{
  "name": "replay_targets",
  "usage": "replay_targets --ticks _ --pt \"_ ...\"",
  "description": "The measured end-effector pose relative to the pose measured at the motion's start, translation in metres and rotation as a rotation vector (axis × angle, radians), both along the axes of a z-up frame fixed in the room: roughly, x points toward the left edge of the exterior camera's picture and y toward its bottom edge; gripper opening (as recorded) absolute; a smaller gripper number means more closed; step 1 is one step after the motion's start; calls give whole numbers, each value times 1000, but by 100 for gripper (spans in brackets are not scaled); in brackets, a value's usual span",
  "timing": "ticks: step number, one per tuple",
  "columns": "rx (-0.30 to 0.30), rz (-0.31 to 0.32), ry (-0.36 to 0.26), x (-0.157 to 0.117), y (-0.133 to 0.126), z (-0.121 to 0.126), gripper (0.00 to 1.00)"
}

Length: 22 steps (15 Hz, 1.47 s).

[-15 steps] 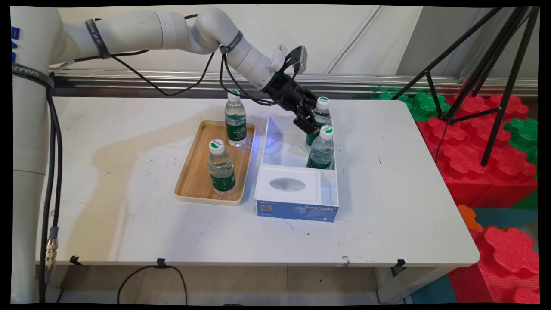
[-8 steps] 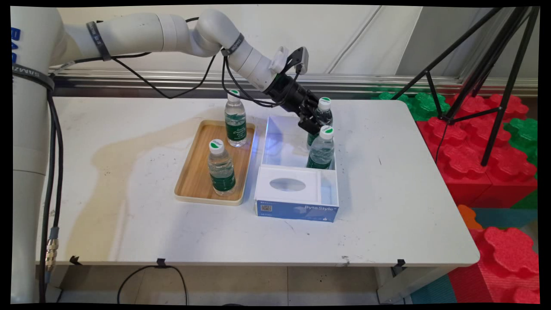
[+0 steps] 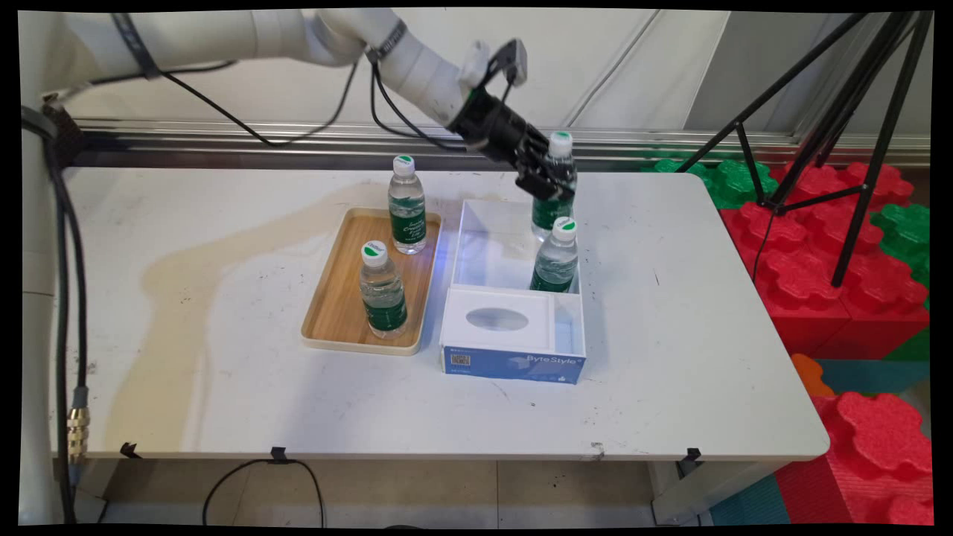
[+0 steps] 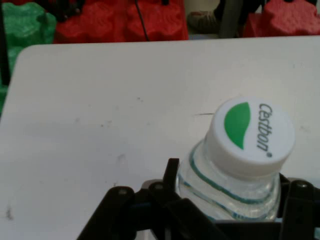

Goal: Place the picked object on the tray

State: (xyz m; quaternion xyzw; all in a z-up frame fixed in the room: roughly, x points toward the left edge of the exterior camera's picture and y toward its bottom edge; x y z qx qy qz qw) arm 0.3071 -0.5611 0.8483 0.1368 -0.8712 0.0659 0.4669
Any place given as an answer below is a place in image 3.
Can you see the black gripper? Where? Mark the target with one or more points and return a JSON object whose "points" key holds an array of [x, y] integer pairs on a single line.
{"points": [[495, 126]]}

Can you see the green label water bottle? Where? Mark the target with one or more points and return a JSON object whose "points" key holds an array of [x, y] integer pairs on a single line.
{"points": [[383, 298], [552, 216], [556, 264], [407, 219]]}

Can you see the green foam block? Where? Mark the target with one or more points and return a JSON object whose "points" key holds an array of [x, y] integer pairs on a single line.
{"points": [[733, 182], [908, 227]]}

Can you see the white box with blue side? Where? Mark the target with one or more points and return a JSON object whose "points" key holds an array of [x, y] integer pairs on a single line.
{"points": [[506, 365]]}

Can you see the wooden tray with cream rim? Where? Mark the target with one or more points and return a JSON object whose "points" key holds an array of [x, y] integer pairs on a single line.
{"points": [[342, 298]]}

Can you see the large red foam block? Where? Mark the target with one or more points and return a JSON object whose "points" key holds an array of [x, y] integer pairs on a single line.
{"points": [[811, 275]]}

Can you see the black tripod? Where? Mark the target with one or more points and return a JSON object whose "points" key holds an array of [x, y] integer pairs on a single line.
{"points": [[864, 186]]}

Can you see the black table edge clip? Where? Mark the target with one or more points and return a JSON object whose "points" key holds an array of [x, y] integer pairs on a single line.
{"points": [[692, 455], [279, 454], [130, 449]]}

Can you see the orange foam piece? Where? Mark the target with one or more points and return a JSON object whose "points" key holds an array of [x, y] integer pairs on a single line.
{"points": [[808, 372]]}

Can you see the white table leg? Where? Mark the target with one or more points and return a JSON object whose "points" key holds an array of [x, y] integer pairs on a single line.
{"points": [[692, 495]]}

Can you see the teal foam mat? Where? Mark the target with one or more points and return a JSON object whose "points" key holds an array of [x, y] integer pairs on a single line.
{"points": [[871, 376]]}

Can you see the dark mesh panel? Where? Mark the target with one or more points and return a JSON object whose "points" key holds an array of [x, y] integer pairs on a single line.
{"points": [[68, 138]]}

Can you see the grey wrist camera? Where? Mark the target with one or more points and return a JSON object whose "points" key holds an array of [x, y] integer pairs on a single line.
{"points": [[510, 61]]}

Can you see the aluminium rail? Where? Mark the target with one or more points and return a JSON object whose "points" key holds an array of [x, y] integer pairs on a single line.
{"points": [[298, 141]]}

